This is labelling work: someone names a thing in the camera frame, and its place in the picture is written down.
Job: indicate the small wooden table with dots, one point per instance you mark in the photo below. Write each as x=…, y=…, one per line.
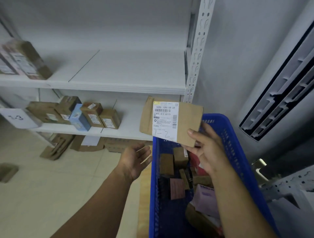
x=143, y=208

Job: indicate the small red box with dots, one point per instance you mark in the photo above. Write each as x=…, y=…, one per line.
x=196, y=161

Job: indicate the person's left hand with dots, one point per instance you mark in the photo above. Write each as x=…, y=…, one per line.
x=133, y=161

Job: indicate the pink package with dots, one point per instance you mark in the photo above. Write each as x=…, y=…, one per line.
x=6, y=63

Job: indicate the light blue box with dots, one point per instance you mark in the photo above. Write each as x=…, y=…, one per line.
x=78, y=120

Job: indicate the torn brown cardboard sheet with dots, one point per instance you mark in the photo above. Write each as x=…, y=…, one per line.
x=76, y=144

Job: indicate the white standing air conditioner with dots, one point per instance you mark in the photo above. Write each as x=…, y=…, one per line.
x=269, y=61

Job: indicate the pile of parcels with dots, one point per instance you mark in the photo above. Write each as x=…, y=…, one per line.
x=166, y=164

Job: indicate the green printed cardboard box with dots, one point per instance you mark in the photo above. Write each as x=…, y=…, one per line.
x=39, y=110

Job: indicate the person's right forearm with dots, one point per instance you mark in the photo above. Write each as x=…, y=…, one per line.
x=238, y=203

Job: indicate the white metal shelf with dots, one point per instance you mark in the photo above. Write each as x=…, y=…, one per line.
x=127, y=68
x=289, y=186

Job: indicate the white paper shelf label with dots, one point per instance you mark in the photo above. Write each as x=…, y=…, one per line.
x=17, y=119

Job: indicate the person's right hand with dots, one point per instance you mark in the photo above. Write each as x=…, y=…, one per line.
x=211, y=152

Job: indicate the shiny gold metal piece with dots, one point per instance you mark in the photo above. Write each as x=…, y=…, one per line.
x=260, y=168

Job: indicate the folded cardboard pad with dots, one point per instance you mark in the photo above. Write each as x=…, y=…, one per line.
x=56, y=147

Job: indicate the brown parcel marked 1-3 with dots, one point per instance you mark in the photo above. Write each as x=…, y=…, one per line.
x=110, y=115

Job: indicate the bottom-shelf brown parcels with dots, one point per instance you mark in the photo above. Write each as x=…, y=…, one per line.
x=94, y=115

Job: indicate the blue plastic crate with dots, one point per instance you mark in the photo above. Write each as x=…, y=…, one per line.
x=157, y=208

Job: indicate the brown parcel white label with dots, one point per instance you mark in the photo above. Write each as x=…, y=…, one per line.
x=68, y=101

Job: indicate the square floor drain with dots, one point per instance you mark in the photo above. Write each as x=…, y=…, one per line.
x=7, y=172

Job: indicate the brown parcel 1012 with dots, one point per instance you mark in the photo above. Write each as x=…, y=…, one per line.
x=189, y=120

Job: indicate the person's left forearm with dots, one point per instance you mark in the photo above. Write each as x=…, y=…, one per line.
x=98, y=208

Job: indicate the red-taped parcel marked 1-2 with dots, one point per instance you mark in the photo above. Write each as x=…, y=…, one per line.
x=34, y=56

